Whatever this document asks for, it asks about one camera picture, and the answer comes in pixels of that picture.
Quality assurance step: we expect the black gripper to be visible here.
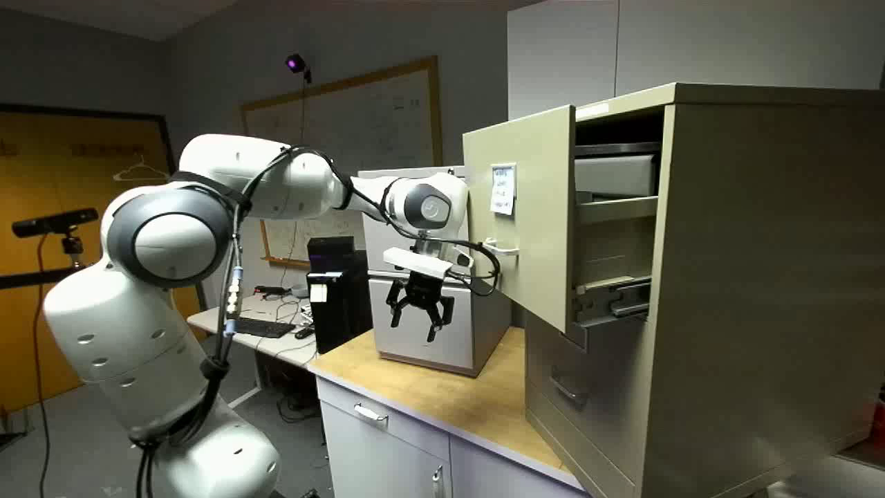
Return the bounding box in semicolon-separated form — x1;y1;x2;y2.
388;275;450;344

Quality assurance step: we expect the whiteboard with wooden frame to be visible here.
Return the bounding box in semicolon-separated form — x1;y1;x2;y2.
240;55;445;272

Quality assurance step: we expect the white paper drawer label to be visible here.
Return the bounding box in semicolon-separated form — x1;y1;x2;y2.
489;165;517;216

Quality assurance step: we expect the beige metal file cabinet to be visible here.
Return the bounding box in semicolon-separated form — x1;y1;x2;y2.
522;82;885;498

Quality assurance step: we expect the white desk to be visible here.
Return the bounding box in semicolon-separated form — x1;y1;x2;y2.
189;293;319;369

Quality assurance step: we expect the black computer tower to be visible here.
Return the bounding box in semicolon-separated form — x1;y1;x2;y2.
306;239;370;355

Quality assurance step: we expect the orange door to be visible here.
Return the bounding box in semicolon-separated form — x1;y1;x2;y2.
0;105;175;415

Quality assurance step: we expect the black keyboard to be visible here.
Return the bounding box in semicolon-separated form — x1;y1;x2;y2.
236;319;297;339

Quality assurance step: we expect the silver upper drawer handle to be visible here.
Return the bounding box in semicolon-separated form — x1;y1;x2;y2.
482;239;521;260

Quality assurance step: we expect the beige cabinet drawer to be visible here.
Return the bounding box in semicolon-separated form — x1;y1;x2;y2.
526;319;641;498
461;105;659;332

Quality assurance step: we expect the purple light camera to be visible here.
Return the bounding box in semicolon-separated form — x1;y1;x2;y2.
284;54;313;84

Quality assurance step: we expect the grey metal box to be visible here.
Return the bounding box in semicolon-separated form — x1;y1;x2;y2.
355;166;512;378

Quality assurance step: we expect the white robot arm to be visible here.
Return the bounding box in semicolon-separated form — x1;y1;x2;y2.
45;133;468;498

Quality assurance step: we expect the black camera on tripod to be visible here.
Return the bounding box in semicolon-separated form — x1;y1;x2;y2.
0;207;96;288

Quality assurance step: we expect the white cabinet with wooden top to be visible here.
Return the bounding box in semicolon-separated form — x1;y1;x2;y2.
309;329;586;498

